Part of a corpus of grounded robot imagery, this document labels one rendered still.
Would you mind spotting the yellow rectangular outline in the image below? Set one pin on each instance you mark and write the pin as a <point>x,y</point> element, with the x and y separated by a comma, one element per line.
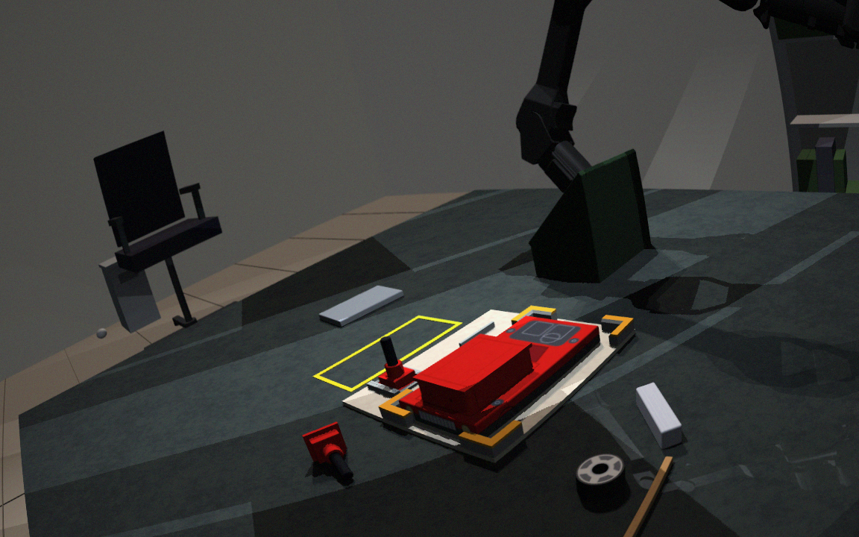
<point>456,324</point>

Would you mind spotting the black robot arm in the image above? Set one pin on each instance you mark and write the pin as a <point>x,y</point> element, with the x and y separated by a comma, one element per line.
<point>546,117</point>

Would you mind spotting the black toy tyre with grey wheel hub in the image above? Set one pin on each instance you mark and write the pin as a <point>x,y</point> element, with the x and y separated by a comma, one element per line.
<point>600,476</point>

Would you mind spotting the tan wooden stick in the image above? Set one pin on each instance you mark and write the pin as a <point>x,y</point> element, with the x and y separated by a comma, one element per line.
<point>650,498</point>

